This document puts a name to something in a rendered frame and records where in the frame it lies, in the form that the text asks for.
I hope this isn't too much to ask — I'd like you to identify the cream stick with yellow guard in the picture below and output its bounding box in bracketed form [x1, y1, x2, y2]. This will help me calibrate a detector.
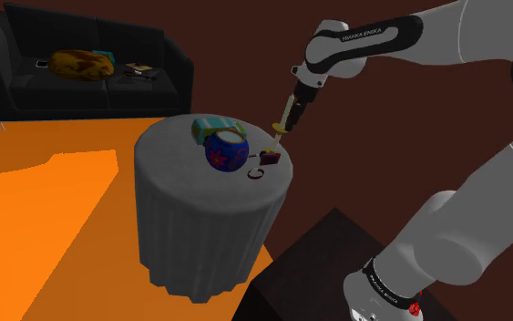
[271, 93, 296, 153]

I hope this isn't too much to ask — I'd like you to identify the small magenta box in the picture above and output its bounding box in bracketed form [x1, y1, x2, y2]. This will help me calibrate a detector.
[259, 150, 282, 167]

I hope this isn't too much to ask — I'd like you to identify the blue flowered round vase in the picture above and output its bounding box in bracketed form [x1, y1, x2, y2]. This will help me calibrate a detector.
[204, 128, 251, 173]

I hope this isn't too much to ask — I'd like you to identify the teal gift box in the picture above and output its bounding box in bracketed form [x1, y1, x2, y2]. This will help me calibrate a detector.
[190, 117, 248, 147]

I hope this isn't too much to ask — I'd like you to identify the round grey draped table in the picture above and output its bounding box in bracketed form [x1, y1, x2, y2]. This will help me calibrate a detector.
[133, 114, 294, 305]

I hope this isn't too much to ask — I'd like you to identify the black sofa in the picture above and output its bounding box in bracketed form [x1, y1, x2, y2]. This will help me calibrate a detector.
[0, 2, 195, 122]

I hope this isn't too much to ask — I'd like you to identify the dark robot stand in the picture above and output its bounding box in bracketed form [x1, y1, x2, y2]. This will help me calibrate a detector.
[231, 206, 458, 321]

